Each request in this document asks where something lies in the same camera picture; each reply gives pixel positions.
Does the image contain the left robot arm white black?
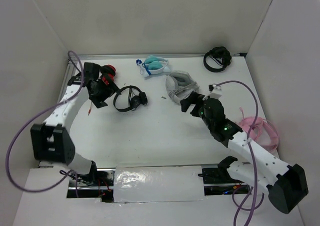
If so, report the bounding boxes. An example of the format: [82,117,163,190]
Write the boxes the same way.
[30,62,119,186]

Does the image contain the black wired headphones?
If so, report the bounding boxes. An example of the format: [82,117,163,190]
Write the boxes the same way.
[113,85,148,113]

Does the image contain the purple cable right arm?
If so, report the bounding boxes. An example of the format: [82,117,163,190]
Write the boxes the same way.
[208,80,265,226]

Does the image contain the teal white cat-ear headphones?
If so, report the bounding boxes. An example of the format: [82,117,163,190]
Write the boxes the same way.
[135,55,172,78]

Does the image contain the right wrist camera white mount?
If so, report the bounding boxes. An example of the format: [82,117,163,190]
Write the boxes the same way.
[203,84,223,100]

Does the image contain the white foil sheet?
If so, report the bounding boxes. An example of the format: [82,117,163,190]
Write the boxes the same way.
[113,166,205,203]

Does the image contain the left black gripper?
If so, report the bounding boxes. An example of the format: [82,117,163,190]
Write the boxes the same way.
[89,73,121,108]

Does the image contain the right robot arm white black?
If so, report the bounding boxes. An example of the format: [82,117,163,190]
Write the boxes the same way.
[180,92,309,214]

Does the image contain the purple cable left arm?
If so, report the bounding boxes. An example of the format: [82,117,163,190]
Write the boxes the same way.
[5,50,87,198]

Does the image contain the red black headphones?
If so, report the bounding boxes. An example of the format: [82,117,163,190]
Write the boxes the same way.
[88,65,116,115]

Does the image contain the grey white headphones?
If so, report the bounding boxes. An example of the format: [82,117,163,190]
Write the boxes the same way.
[165,71,199,105]

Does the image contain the pink headphones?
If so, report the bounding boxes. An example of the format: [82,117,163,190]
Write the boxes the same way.
[238,107,280,153]

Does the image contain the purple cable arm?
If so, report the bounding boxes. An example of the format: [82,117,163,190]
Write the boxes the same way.
[208,80,265,226]
[5,50,87,198]

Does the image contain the black headphones far corner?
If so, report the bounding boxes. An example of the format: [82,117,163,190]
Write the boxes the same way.
[203,46,232,73]

